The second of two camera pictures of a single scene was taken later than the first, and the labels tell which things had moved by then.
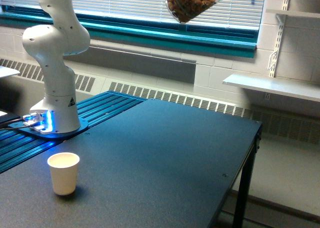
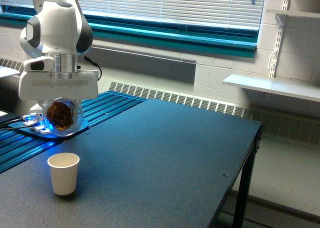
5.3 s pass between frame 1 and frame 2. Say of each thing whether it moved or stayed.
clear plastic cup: moved
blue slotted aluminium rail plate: stayed
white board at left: stayed
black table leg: stayed
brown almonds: moved
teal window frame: stayed
